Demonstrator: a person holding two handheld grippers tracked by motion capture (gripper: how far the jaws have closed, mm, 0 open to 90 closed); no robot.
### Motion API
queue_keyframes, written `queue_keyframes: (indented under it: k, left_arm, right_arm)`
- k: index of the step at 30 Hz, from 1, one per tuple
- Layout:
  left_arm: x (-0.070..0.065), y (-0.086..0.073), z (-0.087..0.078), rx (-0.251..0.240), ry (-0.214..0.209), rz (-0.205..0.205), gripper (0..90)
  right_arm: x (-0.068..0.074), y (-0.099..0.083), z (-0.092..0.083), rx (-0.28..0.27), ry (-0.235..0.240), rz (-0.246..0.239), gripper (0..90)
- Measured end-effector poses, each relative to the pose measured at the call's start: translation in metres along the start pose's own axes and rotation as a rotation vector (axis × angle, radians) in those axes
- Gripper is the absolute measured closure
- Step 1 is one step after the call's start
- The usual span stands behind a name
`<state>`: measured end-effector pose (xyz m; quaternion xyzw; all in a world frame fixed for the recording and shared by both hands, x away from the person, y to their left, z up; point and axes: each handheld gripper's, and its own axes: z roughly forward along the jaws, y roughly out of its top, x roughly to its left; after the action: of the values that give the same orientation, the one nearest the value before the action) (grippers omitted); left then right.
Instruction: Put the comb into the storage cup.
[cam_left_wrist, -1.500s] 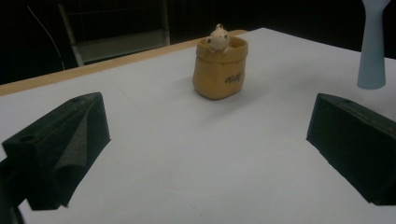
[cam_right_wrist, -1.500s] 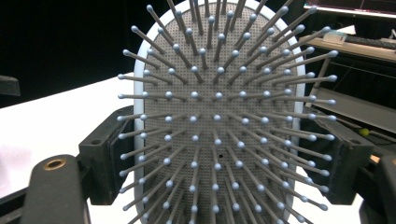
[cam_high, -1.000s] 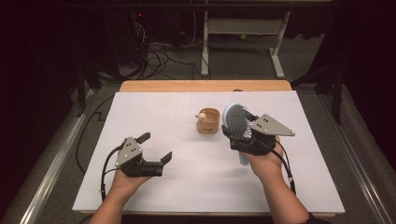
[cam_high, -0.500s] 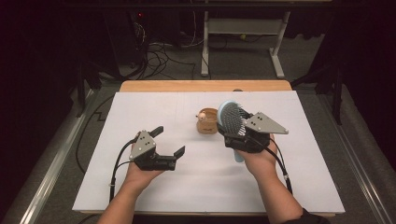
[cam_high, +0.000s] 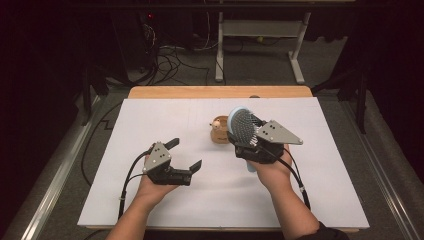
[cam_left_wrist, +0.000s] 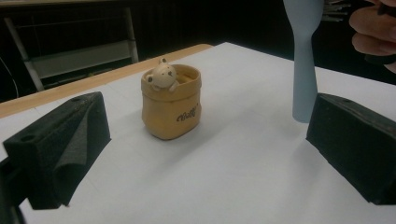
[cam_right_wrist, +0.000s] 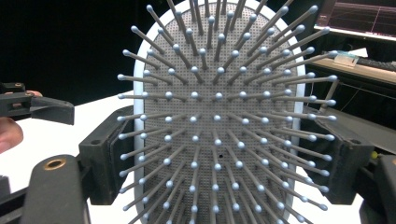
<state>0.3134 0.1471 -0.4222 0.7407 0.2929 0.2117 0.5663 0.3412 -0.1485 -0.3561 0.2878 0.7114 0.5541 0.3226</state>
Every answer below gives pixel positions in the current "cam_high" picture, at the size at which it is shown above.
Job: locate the person's left hand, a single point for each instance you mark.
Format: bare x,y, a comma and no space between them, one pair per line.
151,191

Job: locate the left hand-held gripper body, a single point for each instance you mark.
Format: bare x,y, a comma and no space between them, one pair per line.
158,160

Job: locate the light blue hairbrush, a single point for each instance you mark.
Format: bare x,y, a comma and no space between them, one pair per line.
241,125

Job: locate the person's right hand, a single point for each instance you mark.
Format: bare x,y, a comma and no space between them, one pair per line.
275,173

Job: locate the metal floor rail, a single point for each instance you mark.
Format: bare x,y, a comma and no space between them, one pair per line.
56,186
386,193

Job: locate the white table mat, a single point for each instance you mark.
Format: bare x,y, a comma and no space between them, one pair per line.
200,206

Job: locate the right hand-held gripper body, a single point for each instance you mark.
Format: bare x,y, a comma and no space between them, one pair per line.
276,133

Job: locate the white metal desk frame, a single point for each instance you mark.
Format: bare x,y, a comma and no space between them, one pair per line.
260,28

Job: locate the person's dark sleeve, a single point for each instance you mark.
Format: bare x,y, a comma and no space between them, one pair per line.
323,233

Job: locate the black stand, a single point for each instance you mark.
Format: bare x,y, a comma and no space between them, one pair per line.
361,100
87,100

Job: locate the black computer tower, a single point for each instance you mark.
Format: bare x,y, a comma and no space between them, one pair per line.
133,36

